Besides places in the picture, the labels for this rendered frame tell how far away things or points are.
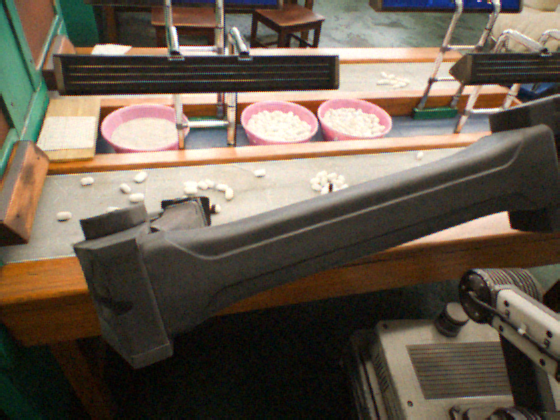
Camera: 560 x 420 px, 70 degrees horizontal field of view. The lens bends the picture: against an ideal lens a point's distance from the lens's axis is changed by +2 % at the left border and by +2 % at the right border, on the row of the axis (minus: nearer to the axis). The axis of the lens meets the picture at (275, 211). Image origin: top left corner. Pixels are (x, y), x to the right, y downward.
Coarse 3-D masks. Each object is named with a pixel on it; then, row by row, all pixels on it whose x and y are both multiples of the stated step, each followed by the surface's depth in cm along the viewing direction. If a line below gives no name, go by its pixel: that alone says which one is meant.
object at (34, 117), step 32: (64, 32) 162; (32, 96) 119; (32, 128) 113; (0, 256) 89; (0, 352) 83; (32, 352) 106; (0, 384) 91; (32, 384) 104; (64, 384) 129; (0, 416) 104; (32, 416) 105; (64, 416) 126
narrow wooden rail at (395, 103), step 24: (216, 96) 145; (240, 96) 147; (264, 96) 148; (288, 96) 150; (312, 96) 152; (336, 96) 154; (360, 96) 156; (384, 96) 158; (408, 96) 160; (432, 96) 162; (480, 96) 168; (504, 96) 172; (168, 120) 142; (240, 120) 149
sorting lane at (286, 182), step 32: (288, 160) 125; (320, 160) 127; (352, 160) 128; (384, 160) 130; (416, 160) 132; (64, 192) 105; (96, 192) 106; (160, 192) 109; (224, 192) 111; (256, 192) 113; (288, 192) 114; (320, 192) 115; (64, 224) 97; (32, 256) 90; (64, 256) 90
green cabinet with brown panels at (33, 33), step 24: (0, 0) 103; (24, 0) 122; (48, 0) 149; (0, 24) 101; (24, 24) 120; (48, 24) 145; (0, 48) 100; (24, 48) 114; (48, 48) 137; (0, 72) 95; (24, 72) 114; (0, 96) 95; (24, 96) 112; (0, 120) 96; (0, 144) 94; (0, 168) 90
